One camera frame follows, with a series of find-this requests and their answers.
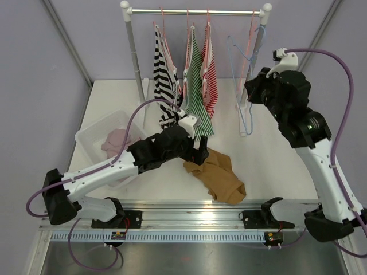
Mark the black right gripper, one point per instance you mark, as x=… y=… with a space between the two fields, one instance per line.
x=255 y=86

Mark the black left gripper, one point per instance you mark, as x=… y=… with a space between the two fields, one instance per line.
x=194 y=155

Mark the tan brown tank top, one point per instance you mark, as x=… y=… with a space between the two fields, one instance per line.
x=218 y=177

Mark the light blue wire hanger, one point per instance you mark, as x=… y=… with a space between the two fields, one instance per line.
x=243 y=106

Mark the pink wire hanger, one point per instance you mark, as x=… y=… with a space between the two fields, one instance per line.
x=252 y=28

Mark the pink mauve tank top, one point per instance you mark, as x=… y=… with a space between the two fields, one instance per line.
x=114 y=141

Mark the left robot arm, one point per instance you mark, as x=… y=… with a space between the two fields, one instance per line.
x=66 y=197

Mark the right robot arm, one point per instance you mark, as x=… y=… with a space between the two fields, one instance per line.
x=286 y=96

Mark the green white striped tank top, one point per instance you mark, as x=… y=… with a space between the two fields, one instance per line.
x=194 y=102

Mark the red white striped tank top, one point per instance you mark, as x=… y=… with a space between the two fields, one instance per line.
x=211 y=96

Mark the black white striped tank top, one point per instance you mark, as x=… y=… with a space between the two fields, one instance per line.
x=168 y=111

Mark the pink hanger under black top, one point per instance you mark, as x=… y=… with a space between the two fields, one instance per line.
x=165 y=73

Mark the white clothes rack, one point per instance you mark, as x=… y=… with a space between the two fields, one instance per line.
x=128 y=11

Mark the white plastic basket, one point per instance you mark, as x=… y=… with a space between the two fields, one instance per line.
x=93 y=136

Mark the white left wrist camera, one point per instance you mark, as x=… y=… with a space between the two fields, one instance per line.
x=188 y=122

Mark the aluminium mounting rail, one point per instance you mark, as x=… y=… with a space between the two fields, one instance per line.
x=185 y=215

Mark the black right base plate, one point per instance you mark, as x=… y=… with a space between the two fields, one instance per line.
x=259 y=219

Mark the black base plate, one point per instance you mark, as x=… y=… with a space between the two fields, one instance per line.
x=131 y=218
x=259 y=219

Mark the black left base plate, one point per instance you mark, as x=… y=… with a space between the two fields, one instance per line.
x=131 y=218

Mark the white slotted cable duct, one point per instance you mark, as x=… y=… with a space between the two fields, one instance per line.
x=159 y=236

